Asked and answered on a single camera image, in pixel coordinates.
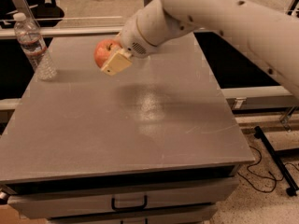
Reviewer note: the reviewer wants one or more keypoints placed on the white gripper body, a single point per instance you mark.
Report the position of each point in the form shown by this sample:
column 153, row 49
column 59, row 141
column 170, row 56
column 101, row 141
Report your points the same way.
column 133, row 39

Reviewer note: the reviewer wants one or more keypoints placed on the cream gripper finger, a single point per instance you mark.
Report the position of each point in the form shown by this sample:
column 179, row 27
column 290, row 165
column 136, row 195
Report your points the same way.
column 117, row 61

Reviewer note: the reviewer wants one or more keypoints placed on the red apple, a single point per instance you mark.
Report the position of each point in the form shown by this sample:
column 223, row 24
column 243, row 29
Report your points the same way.
column 103, row 50

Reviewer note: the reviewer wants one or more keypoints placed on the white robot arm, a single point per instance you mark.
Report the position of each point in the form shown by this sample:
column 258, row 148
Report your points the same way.
column 268, row 38

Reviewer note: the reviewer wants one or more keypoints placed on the clear plastic water bottle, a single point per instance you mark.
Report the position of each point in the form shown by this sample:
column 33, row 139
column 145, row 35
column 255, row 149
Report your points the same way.
column 34, row 47

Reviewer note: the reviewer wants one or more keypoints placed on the black office chair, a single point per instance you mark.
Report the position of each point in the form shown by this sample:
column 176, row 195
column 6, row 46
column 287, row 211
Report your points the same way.
column 47, row 13

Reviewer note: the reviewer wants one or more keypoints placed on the grey upper drawer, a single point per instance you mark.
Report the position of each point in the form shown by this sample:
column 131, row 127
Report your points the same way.
column 97, row 201

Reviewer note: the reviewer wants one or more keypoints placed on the grey drawer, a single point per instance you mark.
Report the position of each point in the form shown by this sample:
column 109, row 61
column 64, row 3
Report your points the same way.
column 97, row 201
column 188, row 214

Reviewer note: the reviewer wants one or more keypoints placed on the grey lower drawer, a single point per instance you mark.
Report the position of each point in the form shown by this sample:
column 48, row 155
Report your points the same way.
column 188, row 214

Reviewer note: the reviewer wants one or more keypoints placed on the black stand leg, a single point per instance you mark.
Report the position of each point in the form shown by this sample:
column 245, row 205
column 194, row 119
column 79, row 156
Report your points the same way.
column 293, row 188

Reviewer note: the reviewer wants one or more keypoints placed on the left metal railing post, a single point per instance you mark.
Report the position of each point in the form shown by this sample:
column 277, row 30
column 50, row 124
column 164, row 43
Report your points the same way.
column 15, row 6

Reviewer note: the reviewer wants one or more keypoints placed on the black drawer handle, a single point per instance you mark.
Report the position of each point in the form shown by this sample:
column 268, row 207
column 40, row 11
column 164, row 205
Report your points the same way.
column 129, row 205

